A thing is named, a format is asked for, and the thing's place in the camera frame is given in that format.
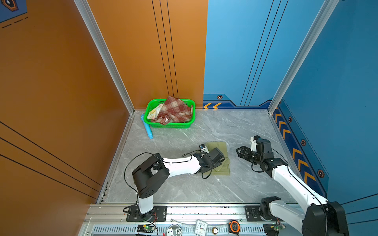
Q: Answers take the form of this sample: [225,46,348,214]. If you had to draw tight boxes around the white power plug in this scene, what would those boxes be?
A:
[165,224,183,236]

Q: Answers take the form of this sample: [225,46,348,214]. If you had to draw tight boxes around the white square clock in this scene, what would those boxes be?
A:
[194,220,208,236]

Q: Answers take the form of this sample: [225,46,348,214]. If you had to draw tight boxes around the light blue tube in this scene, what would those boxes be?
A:
[141,114,153,139]

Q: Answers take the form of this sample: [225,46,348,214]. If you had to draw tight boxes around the right small circuit board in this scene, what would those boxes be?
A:
[271,224,286,232]

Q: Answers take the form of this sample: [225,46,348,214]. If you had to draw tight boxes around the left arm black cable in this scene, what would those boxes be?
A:
[123,149,213,192]

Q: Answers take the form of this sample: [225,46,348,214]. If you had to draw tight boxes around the red plaid skirt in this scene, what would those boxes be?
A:
[151,96,194,125]

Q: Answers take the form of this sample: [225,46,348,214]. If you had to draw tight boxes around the orange black tape measure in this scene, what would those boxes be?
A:
[228,220,241,235]

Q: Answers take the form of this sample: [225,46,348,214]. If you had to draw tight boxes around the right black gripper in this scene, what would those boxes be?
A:
[235,146,263,165]

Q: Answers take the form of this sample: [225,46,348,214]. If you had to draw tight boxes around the cream yellow cloth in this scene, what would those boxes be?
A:
[147,104,163,120]

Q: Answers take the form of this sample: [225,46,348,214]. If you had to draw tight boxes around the green circuit board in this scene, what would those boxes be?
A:
[135,224,158,236]

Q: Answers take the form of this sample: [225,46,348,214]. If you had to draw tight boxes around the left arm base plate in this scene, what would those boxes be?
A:
[123,205,167,222]

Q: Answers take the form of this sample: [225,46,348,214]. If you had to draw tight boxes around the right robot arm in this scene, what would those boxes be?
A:
[236,136,349,236]

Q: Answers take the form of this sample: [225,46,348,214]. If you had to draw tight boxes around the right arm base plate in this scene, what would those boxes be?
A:
[244,205,283,222]

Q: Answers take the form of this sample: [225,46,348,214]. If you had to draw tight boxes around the olive green skirt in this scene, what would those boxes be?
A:
[205,142,230,176]

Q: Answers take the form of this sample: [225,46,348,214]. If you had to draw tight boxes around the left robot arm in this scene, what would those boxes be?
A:
[132,145,225,219]

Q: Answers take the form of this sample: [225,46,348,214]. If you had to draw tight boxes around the green plastic basket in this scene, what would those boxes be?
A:
[143,98,196,128]

